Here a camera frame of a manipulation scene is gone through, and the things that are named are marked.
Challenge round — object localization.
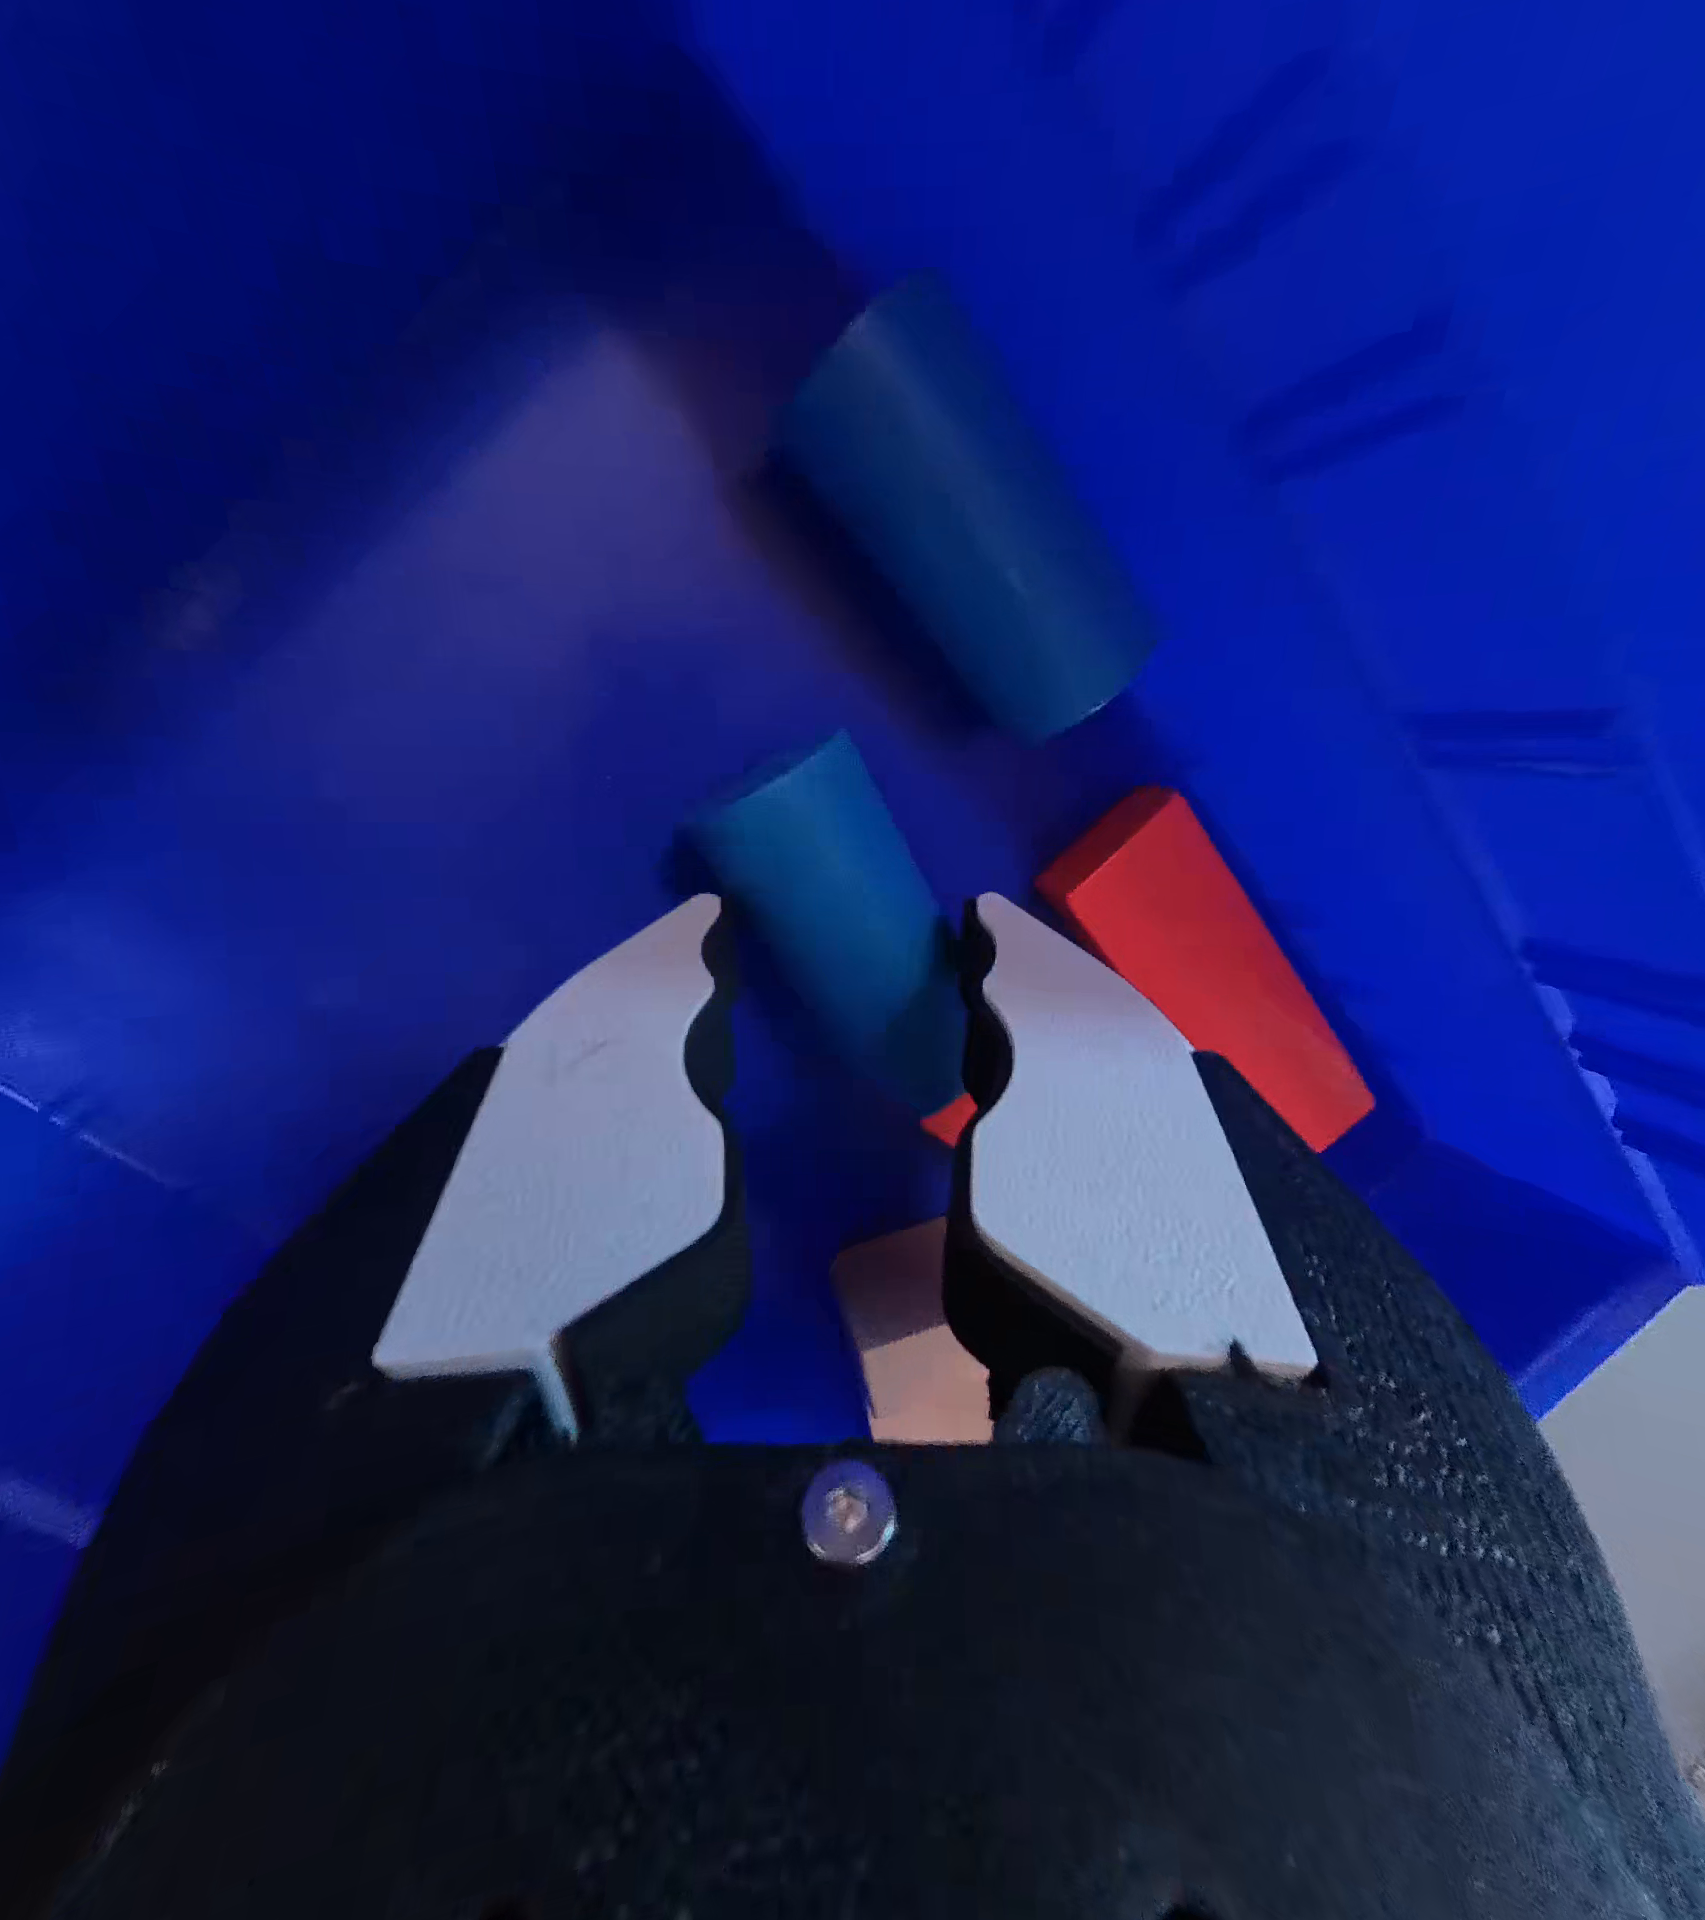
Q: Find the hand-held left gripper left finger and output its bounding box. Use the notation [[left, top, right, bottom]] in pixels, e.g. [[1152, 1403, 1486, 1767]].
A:
[[371, 895, 751, 1442]]

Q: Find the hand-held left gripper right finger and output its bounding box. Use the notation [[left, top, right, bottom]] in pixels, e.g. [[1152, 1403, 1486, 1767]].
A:
[[941, 893, 1321, 1440]]

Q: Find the natural wooden arch block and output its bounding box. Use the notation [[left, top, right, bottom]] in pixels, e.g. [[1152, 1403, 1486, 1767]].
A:
[[828, 1218, 999, 1445]]

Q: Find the blue wooden cylinder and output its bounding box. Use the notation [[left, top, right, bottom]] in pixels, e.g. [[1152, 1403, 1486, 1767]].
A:
[[768, 270, 1161, 747], [679, 731, 965, 1120]]

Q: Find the blue plastic bin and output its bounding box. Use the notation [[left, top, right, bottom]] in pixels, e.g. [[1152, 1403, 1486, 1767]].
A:
[[0, 0, 1705, 1878]]

